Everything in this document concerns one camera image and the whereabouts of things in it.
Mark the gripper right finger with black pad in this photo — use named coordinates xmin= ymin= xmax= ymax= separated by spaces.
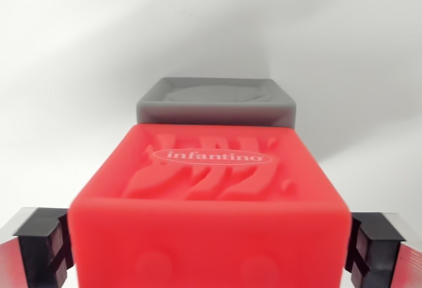
xmin=342 ymin=212 xmax=422 ymax=288

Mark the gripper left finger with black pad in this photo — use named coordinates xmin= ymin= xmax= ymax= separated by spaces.
xmin=0 ymin=206 xmax=77 ymax=288

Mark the grey soft cube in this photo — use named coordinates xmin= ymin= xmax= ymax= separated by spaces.
xmin=136 ymin=76 xmax=297 ymax=129

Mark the red infantino soft cube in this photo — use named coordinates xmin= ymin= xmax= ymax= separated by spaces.
xmin=67 ymin=123 xmax=352 ymax=288

